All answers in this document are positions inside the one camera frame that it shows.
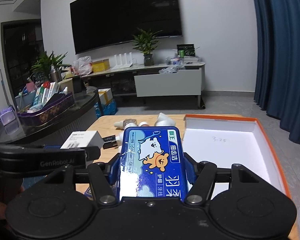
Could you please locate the purple gold storage tin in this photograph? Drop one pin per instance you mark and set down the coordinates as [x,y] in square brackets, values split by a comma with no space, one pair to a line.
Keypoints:
[58,104]

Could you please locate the black green product box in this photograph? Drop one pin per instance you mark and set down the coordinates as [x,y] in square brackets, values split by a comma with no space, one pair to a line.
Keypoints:
[186,50]

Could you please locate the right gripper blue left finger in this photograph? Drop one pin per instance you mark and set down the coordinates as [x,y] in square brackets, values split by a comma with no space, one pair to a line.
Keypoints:
[114,167]

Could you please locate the white mosquito repellent plug heater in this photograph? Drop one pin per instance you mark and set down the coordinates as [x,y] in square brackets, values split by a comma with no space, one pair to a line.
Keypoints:
[124,124]

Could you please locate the blue dental floss box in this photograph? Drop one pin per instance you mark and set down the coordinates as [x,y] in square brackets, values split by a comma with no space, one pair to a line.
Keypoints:
[152,163]

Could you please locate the blue floor bag with boxes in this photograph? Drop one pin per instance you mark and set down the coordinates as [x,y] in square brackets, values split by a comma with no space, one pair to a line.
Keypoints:
[107,105]

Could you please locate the dark blue curtain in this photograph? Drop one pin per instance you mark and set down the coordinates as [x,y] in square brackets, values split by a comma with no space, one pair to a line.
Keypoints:
[277,89]

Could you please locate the white wifi router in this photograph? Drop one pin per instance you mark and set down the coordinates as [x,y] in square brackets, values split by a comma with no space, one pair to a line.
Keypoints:
[123,61]

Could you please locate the white cone plug device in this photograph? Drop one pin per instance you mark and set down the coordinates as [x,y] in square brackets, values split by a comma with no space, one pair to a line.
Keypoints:
[164,120]

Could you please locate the yellow cardboard box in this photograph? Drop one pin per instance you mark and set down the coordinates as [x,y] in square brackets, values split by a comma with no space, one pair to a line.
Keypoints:
[100,66]

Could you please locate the white TV cabinet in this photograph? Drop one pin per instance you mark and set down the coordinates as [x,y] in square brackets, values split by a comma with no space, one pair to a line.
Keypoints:
[142,81]

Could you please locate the white plastic bag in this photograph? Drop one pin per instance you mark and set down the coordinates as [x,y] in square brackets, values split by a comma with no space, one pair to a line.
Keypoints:
[82,66]

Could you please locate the large potted green plant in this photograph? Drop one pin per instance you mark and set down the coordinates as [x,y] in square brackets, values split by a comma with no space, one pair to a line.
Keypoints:
[48,67]

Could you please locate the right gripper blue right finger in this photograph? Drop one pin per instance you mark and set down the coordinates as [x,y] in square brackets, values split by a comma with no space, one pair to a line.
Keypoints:
[191,168]

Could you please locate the black glass side table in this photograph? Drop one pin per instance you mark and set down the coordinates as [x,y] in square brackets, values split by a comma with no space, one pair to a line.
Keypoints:
[16,133]

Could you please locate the black small charger box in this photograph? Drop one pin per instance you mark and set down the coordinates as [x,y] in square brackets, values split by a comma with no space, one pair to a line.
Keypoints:
[110,142]

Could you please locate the white grey product box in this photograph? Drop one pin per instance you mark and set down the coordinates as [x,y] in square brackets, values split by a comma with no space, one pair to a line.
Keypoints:
[83,139]

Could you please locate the orange white shallow box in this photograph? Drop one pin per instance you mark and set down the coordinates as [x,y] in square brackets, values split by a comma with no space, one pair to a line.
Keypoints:
[227,140]

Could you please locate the potted bamboo plant on cabinet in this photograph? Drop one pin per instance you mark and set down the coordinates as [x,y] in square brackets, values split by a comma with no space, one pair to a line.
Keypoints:
[146,42]

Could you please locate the black wall television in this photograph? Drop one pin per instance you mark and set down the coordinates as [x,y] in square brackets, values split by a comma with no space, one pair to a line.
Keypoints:
[100,23]

